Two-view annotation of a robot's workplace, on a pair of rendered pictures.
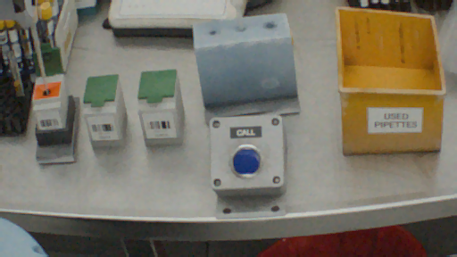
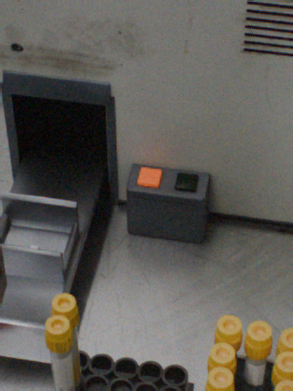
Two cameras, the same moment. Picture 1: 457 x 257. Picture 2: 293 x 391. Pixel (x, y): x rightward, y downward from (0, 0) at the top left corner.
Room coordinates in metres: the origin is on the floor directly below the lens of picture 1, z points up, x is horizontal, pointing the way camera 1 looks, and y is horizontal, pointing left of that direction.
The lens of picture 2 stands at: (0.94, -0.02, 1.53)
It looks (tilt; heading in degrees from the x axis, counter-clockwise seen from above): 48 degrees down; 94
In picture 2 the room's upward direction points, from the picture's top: 1 degrees counter-clockwise
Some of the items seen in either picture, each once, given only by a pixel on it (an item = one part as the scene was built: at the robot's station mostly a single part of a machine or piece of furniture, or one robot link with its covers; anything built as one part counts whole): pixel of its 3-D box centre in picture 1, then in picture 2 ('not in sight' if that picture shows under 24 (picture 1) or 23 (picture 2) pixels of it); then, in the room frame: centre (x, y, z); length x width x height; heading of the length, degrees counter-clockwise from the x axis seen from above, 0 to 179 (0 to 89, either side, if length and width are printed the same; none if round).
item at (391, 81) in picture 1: (394, 79); not in sight; (0.79, -0.19, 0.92); 0.13 x 0.13 x 0.10; 79
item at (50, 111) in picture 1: (51, 108); not in sight; (0.83, 0.20, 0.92); 0.05 x 0.04 x 0.06; 174
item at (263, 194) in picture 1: (249, 143); not in sight; (0.74, -0.02, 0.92); 0.13 x 0.07 x 0.08; 171
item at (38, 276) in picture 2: not in sight; (41, 222); (0.84, 0.52, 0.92); 0.21 x 0.07 x 0.05; 81
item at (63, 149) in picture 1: (55, 124); not in sight; (0.83, 0.20, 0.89); 0.09 x 0.05 x 0.04; 174
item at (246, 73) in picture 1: (246, 62); not in sight; (0.84, -0.03, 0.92); 0.10 x 0.07 x 0.10; 88
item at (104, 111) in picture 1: (104, 111); not in sight; (0.82, 0.13, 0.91); 0.05 x 0.04 x 0.07; 171
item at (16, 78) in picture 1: (16, 80); not in sight; (0.89, 0.25, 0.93); 0.01 x 0.01 x 0.10; 82
